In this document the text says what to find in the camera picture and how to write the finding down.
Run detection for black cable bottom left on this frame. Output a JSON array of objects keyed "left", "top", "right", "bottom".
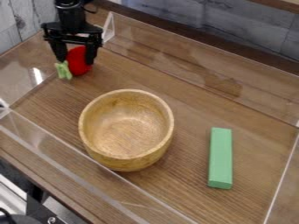
[{"left": 0, "top": 206, "right": 16, "bottom": 224}]

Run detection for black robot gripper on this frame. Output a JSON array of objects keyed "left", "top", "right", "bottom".
[{"left": 41, "top": 0, "right": 103, "bottom": 65}]

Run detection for black metal table bracket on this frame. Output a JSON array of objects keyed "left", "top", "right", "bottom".
[{"left": 25, "top": 195, "right": 67, "bottom": 224}]

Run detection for green rectangular block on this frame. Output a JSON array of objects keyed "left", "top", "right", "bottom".
[{"left": 208, "top": 127, "right": 232, "bottom": 190}]

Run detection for red plush fruit green stem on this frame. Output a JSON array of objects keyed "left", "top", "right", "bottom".
[{"left": 55, "top": 45, "right": 92, "bottom": 80}]

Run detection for wooden bowl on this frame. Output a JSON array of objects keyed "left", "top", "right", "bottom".
[{"left": 79, "top": 89, "right": 175, "bottom": 172}]

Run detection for clear acrylic tray walls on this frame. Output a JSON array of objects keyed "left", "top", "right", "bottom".
[{"left": 0, "top": 12, "right": 299, "bottom": 224}]

